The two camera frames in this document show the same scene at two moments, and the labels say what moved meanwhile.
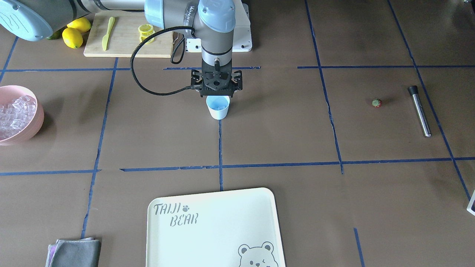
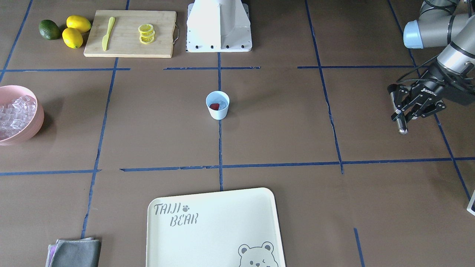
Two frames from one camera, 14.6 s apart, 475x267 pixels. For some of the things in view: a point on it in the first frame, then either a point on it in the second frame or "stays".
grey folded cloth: (84, 252) stays
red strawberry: (376, 102) -> (215, 106)
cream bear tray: (240, 228) stays
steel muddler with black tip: (413, 91) -> (401, 125)
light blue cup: (218, 106) stays
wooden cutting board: (124, 37) stays
